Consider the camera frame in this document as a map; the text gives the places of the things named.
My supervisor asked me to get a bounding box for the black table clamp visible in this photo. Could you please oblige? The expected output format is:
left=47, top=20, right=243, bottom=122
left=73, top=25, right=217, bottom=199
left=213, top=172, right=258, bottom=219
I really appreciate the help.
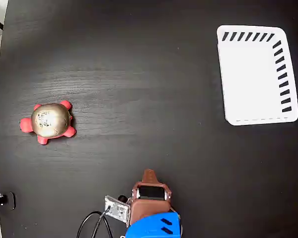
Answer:
left=0, top=191, right=16, bottom=218

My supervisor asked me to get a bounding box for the red turtle toy gold shell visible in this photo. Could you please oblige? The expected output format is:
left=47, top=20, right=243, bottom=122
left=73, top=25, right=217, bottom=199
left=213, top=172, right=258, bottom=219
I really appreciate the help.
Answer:
left=19, top=100, right=77, bottom=146

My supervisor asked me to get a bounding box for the white plastic tray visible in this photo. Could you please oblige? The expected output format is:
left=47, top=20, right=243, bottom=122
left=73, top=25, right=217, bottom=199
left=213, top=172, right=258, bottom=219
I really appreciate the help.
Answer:
left=216, top=24, right=298, bottom=126

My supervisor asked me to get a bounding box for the silver camera module board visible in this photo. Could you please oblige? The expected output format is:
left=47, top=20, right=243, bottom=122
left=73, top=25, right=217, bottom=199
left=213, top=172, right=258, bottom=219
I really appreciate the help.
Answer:
left=104, top=194, right=131, bottom=223

